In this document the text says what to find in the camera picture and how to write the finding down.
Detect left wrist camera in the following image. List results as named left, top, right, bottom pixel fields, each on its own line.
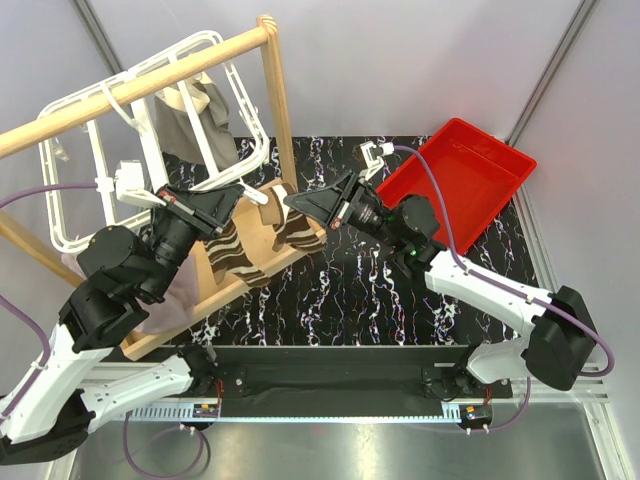
left=95, top=160, right=162, bottom=208

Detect wooden drying rack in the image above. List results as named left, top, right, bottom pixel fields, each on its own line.
left=1, top=15, right=306, bottom=360

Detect lilac sock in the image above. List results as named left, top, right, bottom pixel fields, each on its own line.
left=59, top=252, right=199, bottom=335

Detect brown striped sock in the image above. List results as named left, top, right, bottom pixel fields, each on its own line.
left=258, top=183, right=325, bottom=254
left=203, top=221, right=270, bottom=289

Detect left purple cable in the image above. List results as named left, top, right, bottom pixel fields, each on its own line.
left=0, top=183, right=101, bottom=421

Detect white clothes peg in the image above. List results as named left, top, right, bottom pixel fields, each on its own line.
left=243, top=185, right=269, bottom=205

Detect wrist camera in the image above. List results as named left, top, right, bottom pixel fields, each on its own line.
left=357, top=141, right=395, bottom=181
left=95, top=160, right=162, bottom=208

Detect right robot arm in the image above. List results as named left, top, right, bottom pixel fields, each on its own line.
left=283, top=172, right=596, bottom=397

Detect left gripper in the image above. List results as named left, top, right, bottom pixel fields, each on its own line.
left=146, top=182, right=249, bottom=299

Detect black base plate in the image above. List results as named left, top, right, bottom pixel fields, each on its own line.
left=176, top=344, right=512, bottom=421

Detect aluminium rail frame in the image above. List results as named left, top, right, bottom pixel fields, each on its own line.
left=49, top=149, right=631, bottom=480

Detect grey beige hanging sock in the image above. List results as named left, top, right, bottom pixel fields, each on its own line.
left=152, top=79, right=239, bottom=166

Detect purple cable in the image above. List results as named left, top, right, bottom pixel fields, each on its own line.
left=392, top=144, right=616, bottom=434
left=0, top=183, right=101, bottom=421

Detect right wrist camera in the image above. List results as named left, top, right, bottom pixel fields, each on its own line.
left=357, top=141, right=395, bottom=181

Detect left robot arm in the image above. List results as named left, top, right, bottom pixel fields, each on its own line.
left=1, top=184, right=244, bottom=465

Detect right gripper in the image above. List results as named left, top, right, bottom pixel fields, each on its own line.
left=284, top=170, right=404, bottom=250

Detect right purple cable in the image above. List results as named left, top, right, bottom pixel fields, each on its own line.
left=392, top=144, right=616, bottom=434

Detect red plastic tray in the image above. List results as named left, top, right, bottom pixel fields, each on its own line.
left=374, top=117, right=539, bottom=256

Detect white plastic sock hanger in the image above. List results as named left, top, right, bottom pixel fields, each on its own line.
left=38, top=30, right=270, bottom=230

